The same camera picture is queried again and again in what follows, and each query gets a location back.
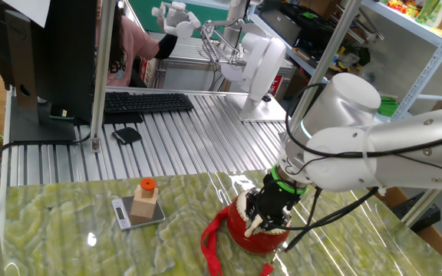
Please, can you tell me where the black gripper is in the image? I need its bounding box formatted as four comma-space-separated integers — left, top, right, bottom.
245, 182, 305, 232

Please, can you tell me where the wooden drumstick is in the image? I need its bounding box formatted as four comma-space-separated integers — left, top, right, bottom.
243, 214, 264, 238

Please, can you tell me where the black sleeved forearm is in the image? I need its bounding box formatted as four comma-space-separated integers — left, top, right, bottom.
153, 33, 179, 61

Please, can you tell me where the red drum white head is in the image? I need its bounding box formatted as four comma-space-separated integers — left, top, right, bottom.
226, 188, 293, 256

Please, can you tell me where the wooden block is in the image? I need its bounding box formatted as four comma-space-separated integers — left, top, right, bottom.
130, 185, 160, 219

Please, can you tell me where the white haptic control device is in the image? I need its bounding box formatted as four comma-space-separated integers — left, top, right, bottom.
150, 1, 289, 123

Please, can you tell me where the silver digital scale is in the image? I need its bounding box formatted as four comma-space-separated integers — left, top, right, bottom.
111, 195, 167, 232

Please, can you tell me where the black box item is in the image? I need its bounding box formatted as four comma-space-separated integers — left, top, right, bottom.
391, 191, 441, 233

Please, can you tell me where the green plastic item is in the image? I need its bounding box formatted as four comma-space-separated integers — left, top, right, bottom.
377, 96, 400, 118

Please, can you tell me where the black pouch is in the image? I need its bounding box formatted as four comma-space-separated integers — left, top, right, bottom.
112, 126, 143, 146

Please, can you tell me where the black keyboard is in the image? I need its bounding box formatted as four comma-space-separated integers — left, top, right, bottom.
104, 91, 195, 115

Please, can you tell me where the black equipment case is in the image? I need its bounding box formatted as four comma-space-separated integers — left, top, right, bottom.
259, 0, 337, 43

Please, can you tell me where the white background robot column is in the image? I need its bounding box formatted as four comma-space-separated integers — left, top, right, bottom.
220, 0, 251, 47

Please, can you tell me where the green marble pattern mat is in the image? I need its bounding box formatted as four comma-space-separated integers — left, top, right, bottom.
2, 168, 442, 276

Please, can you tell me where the person in pink shirt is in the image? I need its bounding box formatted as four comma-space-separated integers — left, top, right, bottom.
97, 3, 179, 88

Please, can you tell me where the white metal shelf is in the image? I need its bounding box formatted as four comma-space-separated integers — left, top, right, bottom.
335, 0, 442, 122

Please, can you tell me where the black computer monitor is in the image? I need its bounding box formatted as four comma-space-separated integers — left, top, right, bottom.
0, 0, 99, 146

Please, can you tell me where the small white paper sheet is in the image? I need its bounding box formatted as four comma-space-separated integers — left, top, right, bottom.
1, 0, 52, 28

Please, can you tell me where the red drum strap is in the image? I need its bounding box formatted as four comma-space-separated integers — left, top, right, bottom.
200, 205, 285, 276

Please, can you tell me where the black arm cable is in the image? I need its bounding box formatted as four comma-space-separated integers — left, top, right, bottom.
253, 82, 442, 253

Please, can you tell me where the orange ring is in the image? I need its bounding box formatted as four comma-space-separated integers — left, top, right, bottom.
140, 177, 157, 192

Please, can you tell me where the aluminium frame strut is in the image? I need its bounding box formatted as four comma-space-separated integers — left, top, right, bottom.
401, 188, 442, 228
280, 0, 363, 143

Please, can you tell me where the black monitor cable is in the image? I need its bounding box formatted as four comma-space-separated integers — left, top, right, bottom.
0, 132, 91, 185

